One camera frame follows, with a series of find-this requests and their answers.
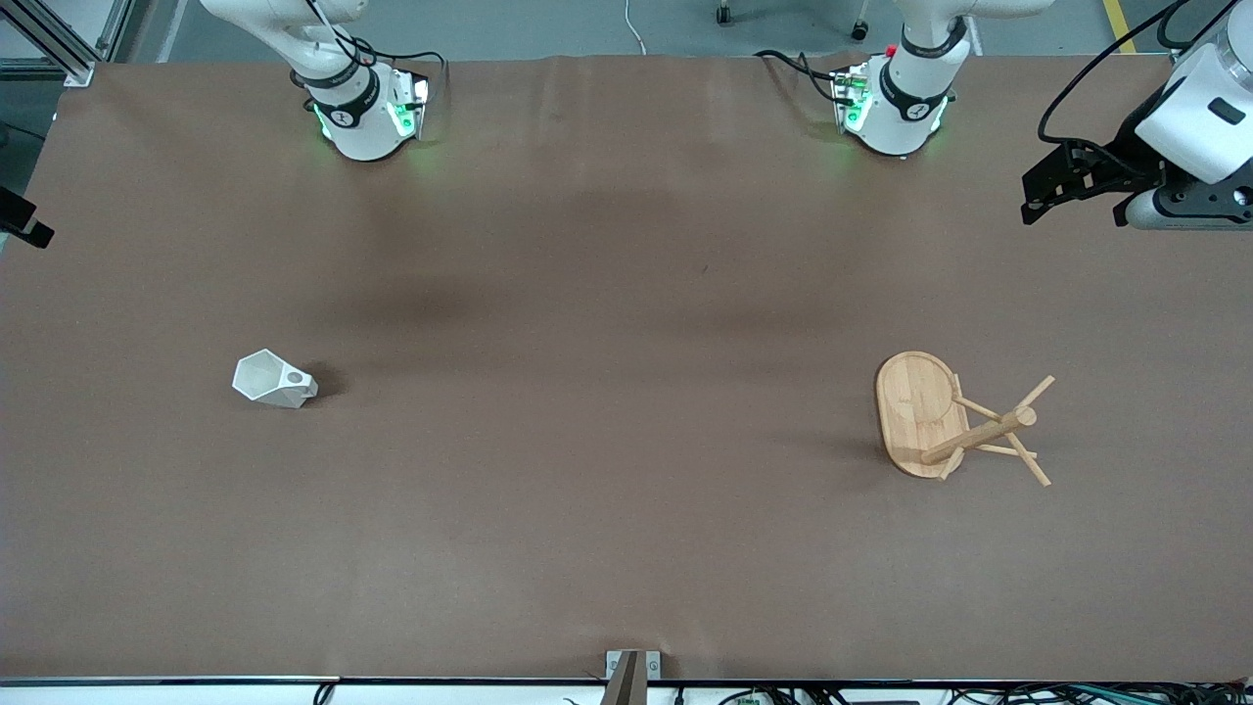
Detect black left arm base cable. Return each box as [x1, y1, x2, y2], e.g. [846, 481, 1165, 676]
[754, 49, 848, 104]

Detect black right arm base cable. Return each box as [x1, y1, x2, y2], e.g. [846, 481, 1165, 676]
[303, 0, 447, 99]

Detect white faceted cup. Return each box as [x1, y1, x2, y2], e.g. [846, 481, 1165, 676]
[232, 349, 319, 410]

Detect black arm base cable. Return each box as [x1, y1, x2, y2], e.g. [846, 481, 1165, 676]
[754, 49, 848, 104]
[303, 0, 447, 99]

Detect aluminium frame profile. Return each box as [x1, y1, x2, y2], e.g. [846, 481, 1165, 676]
[0, 0, 133, 87]

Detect wooden cup rack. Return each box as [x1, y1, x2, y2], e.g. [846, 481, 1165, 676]
[874, 351, 1056, 488]

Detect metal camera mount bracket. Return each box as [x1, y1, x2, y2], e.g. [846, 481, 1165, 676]
[605, 649, 663, 705]

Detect teal cable below table edge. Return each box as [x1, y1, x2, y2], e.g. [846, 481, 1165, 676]
[1067, 684, 1253, 703]

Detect brown table cover sheet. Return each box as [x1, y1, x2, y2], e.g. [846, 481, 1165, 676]
[0, 54, 1253, 682]

